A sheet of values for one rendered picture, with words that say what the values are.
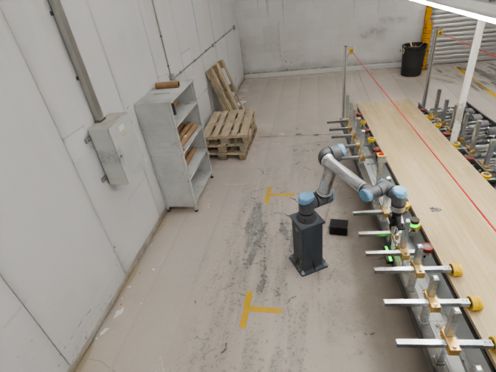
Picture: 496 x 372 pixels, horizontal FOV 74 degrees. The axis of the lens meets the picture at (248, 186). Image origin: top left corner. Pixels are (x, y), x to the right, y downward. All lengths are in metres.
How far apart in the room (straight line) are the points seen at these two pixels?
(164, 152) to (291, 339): 2.56
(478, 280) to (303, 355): 1.42
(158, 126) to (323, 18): 6.69
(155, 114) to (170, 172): 0.79
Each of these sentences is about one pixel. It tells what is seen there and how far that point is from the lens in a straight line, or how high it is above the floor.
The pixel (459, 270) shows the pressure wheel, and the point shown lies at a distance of 2.49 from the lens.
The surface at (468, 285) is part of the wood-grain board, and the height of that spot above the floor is 0.90.
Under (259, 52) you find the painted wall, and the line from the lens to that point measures 10.08.
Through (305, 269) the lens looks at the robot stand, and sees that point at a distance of 3.56.
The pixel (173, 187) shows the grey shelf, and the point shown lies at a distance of 4.48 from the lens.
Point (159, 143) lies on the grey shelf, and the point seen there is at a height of 1.05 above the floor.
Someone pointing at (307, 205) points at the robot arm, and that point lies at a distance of 3.09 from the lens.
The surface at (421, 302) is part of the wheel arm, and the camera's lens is 2.25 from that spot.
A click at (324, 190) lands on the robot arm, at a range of 3.09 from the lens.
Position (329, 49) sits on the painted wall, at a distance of 9.98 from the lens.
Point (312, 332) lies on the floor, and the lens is 3.18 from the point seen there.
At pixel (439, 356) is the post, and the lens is 2.30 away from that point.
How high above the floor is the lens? 2.68
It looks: 33 degrees down
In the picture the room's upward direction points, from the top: 8 degrees counter-clockwise
